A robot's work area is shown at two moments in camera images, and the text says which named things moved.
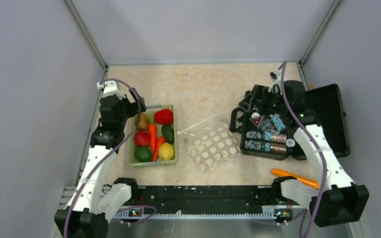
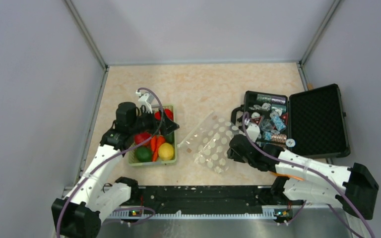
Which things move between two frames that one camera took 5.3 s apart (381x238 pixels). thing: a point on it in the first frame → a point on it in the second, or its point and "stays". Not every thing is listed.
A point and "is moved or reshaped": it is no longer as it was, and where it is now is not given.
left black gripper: [134, 106] → [157, 125]
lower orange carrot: [160, 139] stays
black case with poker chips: [267, 122] stays
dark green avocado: [167, 132] stays
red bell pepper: [164, 116] stays
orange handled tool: [308, 182] stays
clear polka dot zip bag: [211, 143] is moved or reshaped
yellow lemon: [166, 151] stays
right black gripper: [258, 92] → [233, 155]
